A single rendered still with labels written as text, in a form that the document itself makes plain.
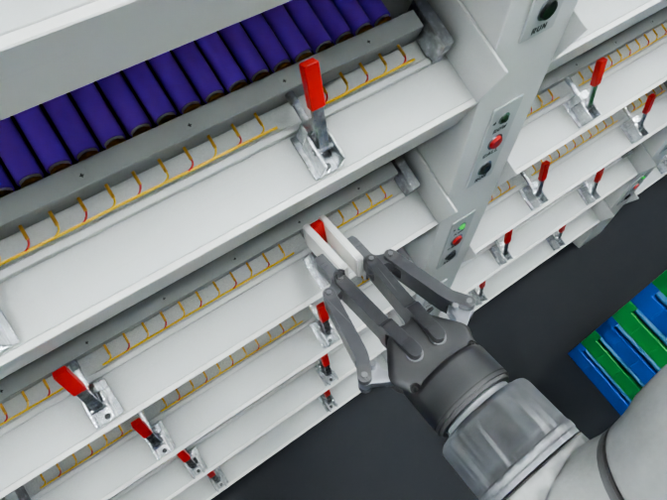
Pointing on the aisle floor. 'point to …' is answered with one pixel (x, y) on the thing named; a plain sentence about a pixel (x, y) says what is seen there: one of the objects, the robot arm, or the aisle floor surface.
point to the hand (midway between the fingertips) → (333, 250)
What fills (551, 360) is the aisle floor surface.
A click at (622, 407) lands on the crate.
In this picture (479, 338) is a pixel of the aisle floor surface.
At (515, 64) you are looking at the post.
